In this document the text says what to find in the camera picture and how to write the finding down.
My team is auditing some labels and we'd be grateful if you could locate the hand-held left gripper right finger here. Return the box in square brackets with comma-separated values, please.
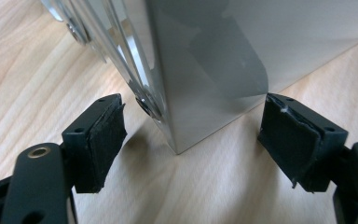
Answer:
[256, 92, 350, 194]

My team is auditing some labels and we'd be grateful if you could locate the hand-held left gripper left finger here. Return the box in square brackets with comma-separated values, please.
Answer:
[61, 92, 128, 194]

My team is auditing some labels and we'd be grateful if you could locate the extendable metal bookend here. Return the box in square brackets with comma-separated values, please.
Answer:
[40, 0, 358, 155]

